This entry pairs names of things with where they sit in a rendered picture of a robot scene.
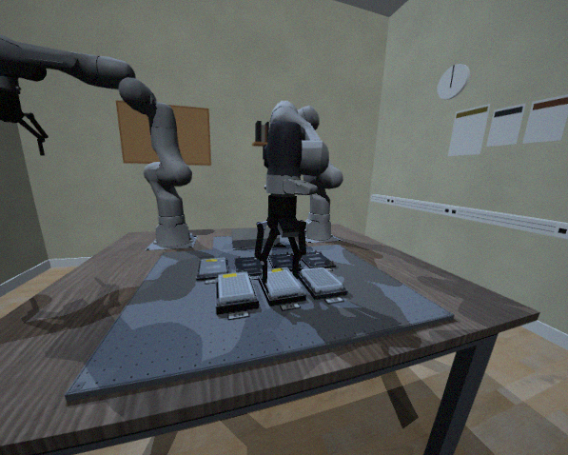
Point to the grey operator panel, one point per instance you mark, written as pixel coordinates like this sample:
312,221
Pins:
244,238

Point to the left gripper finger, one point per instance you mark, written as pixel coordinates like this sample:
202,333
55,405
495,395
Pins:
268,245
298,252

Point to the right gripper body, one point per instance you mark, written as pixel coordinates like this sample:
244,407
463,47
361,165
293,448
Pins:
10,103

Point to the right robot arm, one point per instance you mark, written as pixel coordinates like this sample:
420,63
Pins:
20,60

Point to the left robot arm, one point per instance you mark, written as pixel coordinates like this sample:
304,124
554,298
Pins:
294,149

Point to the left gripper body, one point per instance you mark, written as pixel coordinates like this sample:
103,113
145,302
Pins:
280,207

